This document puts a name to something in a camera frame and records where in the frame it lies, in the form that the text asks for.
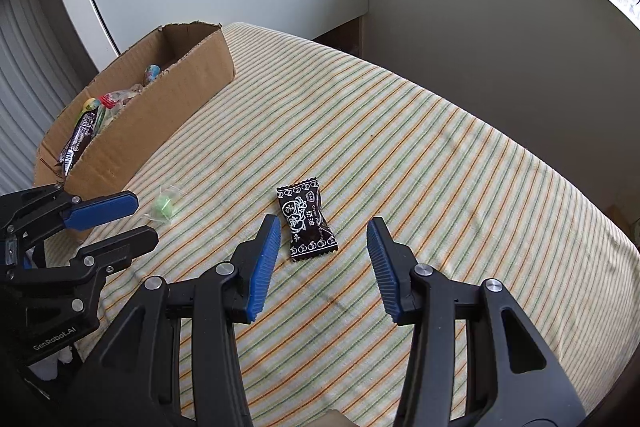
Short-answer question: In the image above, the clear dried plum snack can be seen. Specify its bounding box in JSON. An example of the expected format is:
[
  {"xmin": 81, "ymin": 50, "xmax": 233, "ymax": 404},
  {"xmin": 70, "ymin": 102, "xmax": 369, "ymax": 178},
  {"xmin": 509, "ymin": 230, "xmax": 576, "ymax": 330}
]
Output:
[{"xmin": 99, "ymin": 83, "xmax": 143, "ymax": 113}]

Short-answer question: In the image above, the black candy packet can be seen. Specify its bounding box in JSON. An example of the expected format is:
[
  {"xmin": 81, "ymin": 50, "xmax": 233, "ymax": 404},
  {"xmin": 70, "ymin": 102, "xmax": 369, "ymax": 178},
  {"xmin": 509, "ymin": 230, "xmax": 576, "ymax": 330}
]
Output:
[{"xmin": 277, "ymin": 178, "xmax": 338, "ymax": 261}]

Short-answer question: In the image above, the small green candy clear wrapper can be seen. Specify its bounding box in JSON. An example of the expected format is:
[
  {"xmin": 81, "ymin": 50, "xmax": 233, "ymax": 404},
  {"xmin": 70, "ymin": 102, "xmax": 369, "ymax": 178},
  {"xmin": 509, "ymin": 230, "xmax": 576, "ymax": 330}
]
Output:
[{"xmin": 145, "ymin": 184, "xmax": 183, "ymax": 225}]

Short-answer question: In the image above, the striped yellow table cloth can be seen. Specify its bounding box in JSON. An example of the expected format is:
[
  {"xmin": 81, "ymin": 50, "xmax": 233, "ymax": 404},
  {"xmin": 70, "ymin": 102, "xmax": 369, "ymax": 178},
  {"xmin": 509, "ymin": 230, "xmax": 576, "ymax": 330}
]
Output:
[{"xmin": 44, "ymin": 22, "xmax": 640, "ymax": 427}]

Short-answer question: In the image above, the snickers bar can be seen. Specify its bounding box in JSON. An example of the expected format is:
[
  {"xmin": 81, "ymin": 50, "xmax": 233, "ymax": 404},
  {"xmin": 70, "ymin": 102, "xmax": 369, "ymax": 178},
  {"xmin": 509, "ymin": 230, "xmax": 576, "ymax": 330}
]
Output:
[{"xmin": 58, "ymin": 105, "xmax": 101, "ymax": 178}]

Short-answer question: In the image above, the brown cardboard box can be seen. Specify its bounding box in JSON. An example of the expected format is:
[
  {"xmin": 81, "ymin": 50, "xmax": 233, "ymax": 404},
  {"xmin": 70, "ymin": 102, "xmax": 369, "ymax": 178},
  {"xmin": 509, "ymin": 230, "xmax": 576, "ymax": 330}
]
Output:
[{"xmin": 31, "ymin": 20, "xmax": 238, "ymax": 243}]

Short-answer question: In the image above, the yellow ball snack green wrapper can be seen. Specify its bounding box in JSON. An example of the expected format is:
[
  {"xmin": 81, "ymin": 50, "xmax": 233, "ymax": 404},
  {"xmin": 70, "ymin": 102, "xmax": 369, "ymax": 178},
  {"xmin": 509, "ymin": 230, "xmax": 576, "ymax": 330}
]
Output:
[{"xmin": 81, "ymin": 98, "xmax": 101, "ymax": 113}]

